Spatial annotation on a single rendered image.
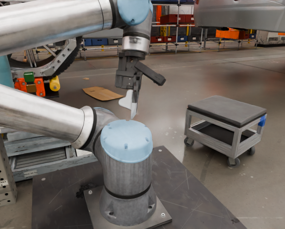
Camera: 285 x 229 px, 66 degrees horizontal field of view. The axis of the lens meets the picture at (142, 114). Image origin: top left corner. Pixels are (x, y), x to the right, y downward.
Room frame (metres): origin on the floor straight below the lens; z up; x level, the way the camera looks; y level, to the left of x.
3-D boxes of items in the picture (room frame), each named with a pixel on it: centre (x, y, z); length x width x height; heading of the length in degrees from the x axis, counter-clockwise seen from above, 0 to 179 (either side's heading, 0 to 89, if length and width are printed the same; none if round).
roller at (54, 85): (1.39, 0.57, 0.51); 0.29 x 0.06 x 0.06; 22
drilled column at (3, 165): (0.90, 0.72, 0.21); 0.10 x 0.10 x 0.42; 22
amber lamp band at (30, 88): (0.99, 0.51, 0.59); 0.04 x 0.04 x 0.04; 22
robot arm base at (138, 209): (0.57, 0.05, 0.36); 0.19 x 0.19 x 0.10
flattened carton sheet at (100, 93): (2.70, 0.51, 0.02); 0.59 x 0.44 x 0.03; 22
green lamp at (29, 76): (0.99, 0.51, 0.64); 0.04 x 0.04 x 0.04; 22
